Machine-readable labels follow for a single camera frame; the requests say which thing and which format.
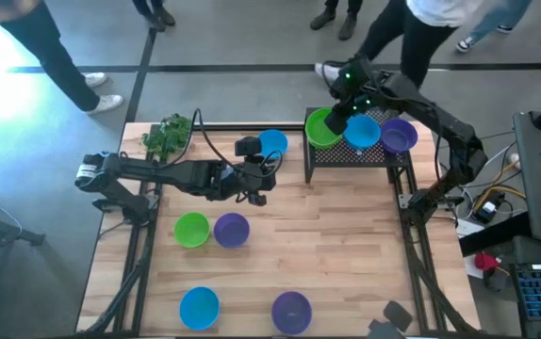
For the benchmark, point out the green plastic bowl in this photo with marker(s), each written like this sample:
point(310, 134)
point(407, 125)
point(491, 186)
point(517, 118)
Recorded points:
point(191, 230)
point(317, 129)

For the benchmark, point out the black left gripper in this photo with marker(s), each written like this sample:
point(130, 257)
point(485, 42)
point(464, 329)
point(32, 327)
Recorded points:
point(265, 176)

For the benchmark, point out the dark purple plastic bowl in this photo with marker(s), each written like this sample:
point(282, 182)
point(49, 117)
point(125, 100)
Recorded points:
point(291, 313)

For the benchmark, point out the black white power adapter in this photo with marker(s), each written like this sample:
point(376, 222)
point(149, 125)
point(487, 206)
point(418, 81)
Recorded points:
point(487, 209)

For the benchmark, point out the red plastic tool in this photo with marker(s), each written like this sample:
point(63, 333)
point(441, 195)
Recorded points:
point(486, 261)

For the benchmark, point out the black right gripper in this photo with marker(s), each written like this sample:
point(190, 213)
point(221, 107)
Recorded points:
point(360, 101)

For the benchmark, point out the blue plastic bowl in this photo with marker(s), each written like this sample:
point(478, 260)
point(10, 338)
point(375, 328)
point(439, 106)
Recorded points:
point(362, 134)
point(274, 141)
point(199, 308)

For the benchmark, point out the green plant in white pot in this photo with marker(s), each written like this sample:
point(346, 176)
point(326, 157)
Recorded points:
point(169, 136)

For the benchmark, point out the black perforated metal rack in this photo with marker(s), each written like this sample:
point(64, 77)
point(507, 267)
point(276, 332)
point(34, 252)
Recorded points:
point(346, 157)

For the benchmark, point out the white paper sheet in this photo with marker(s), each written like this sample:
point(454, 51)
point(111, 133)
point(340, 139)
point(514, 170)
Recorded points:
point(468, 229)

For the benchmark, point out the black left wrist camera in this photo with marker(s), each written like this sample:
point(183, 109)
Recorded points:
point(248, 146)

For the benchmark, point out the black diagonal beam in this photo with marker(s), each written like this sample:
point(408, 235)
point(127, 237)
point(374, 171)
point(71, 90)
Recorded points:
point(492, 235)

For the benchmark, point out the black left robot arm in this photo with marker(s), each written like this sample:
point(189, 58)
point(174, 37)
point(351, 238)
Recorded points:
point(181, 174)

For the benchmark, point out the black aluminium table frame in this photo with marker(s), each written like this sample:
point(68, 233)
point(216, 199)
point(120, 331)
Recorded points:
point(242, 126)

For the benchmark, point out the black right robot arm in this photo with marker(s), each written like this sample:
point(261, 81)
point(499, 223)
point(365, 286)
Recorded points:
point(459, 141)

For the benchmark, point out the person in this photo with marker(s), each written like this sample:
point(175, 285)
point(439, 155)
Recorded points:
point(487, 26)
point(155, 14)
point(49, 52)
point(416, 42)
point(346, 28)

